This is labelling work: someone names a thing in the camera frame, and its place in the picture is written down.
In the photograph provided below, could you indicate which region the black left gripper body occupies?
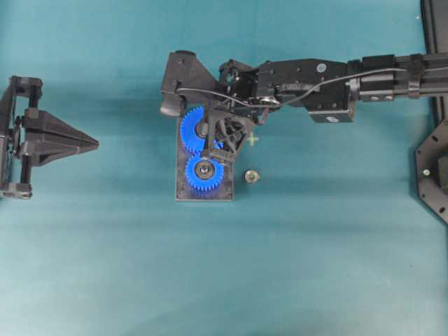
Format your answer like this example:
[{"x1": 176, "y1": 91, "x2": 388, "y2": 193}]
[{"x1": 1, "y1": 76, "x2": 43, "y2": 200}]

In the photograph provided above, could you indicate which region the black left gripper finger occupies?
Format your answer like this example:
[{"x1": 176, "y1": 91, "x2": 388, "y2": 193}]
[
  {"x1": 20, "y1": 140, "x2": 99, "y2": 167},
  {"x1": 23, "y1": 108, "x2": 99, "y2": 144}
]

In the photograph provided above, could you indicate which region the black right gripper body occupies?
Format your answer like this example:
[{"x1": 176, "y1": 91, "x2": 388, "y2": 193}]
[{"x1": 206, "y1": 59, "x2": 280, "y2": 126}]

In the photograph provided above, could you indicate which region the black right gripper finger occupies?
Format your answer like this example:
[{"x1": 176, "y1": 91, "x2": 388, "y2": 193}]
[
  {"x1": 199, "y1": 101, "x2": 225, "y2": 159},
  {"x1": 213, "y1": 113, "x2": 256, "y2": 162}
]

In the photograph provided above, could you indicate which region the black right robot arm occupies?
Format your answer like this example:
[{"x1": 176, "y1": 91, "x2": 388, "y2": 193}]
[{"x1": 201, "y1": 53, "x2": 447, "y2": 162}]

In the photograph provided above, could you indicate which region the large blue gear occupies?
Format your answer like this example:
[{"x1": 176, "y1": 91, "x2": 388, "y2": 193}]
[{"x1": 180, "y1": 106, "x2": 205, "y2": 154}]

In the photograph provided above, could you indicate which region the small blue gear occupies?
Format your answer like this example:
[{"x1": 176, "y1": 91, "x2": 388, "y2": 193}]
[{"x1": 185, "y1": 155, "x2": 224, "y2": 191}]

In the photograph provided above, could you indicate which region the black camera cable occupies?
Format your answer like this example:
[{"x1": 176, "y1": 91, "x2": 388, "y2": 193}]
[{"x1": 160, "y1": 69, "x2": 419, "y2": 108}]

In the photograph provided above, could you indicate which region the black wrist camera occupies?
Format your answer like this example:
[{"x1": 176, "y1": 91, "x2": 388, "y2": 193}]
[{"x1": 160, "y1": 50, "x2": 225, "y2": 118}]

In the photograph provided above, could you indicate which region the grey metal base plate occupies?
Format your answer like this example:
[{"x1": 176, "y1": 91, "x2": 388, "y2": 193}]
[{"x1": 174, "y1": 118, "x2": 234, "y2": 202}]

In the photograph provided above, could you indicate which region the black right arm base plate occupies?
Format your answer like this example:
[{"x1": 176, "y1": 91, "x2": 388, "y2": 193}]
[{"x1": 414, "y1": 119, "x2": 447, "y2": 223}]

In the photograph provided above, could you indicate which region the black aluminium frame rail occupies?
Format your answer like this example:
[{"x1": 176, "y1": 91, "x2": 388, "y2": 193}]
[{"x1": 420, "y1": 0, "x2": 447, "y2": 126}]

